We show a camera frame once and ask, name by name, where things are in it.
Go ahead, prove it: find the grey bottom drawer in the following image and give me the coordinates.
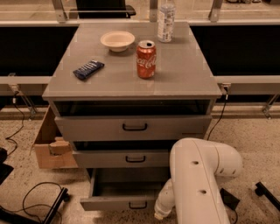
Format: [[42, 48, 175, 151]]
[[80, 167, 170, 211]]

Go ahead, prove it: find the grey drawer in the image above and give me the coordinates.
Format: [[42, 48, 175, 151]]
[[80, 167, 170, 211], [55, 115, 212, 142], [73, 150, 169, 168]]

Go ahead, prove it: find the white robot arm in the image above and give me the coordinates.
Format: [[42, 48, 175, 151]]
[[154, 138, 242, 224]]

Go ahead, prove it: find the grey top drawer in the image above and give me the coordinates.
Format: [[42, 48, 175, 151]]
[[55, 115, 212, 142]]

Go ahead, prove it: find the grey drawer cabinet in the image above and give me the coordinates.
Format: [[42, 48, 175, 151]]
[[41, 21, 223, 184]]

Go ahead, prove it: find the grey middle drawer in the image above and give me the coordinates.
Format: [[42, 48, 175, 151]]
[[73, 150, 169, 168]]

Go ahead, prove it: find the red coca-cola can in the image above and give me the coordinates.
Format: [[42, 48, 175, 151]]
[[136, 40, 157, 79]]

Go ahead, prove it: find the blue snack packet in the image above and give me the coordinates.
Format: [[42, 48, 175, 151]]
[[73, 60, 104, 81]]

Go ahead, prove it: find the white paper bowl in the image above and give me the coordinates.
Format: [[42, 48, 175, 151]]
[[101, 31, 135, 53]]

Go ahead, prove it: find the brown cardboard box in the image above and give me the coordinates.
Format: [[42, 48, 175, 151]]
[[33, 107, 78, 169]]

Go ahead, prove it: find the clear plastic water bottle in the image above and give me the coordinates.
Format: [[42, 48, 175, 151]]
[[157, 0, 176, 43]]

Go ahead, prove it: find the black stand leg left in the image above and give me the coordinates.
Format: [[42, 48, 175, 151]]
[[43, 187, 70, 224]]

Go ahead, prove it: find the black stand leg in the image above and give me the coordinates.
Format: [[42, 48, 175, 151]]
[[255, 182, 280, 212], [43, 187, 70, 224]]

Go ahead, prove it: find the black power adapter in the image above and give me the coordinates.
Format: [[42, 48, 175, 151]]
[[220, 188, 240, 210]]

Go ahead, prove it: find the black stand leg right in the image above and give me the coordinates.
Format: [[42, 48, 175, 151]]
[[255, 182, 280, 212]]

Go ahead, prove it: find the black right power cable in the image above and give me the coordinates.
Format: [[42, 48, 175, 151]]
[[206, 87, 229, 142]]

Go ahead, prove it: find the black left wall cable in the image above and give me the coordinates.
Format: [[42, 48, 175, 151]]
[[4, 91, 26, 157]]

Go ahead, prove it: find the black left floor cable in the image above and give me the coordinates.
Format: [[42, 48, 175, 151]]
[[0, 182, 64, 224]]

